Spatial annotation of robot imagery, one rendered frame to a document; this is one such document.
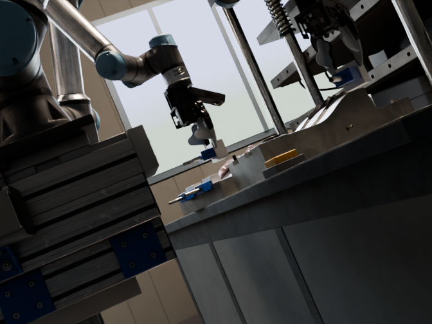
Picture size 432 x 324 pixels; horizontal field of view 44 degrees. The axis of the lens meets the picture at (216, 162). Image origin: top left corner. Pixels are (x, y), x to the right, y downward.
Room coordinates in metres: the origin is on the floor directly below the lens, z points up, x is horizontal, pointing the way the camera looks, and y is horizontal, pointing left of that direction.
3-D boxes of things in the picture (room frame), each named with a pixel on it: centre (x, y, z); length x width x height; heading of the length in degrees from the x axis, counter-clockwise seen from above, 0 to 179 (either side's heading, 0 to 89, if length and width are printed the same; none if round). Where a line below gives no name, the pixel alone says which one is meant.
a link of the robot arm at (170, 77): (1.53, 0.01, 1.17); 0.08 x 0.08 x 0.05
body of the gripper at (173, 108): (1.53, 0.01, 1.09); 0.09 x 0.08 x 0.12; 112
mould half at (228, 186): (1.90, -0.10, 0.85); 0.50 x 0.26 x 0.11; 127
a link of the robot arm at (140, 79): (1.56, 0.11, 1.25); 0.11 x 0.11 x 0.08; 68
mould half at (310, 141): (1.59, -0.31, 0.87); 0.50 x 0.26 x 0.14; 110
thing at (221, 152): (1.53, 0.03, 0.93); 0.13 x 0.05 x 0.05; 112
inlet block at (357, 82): (1.12, -0.32, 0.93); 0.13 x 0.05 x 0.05; 142
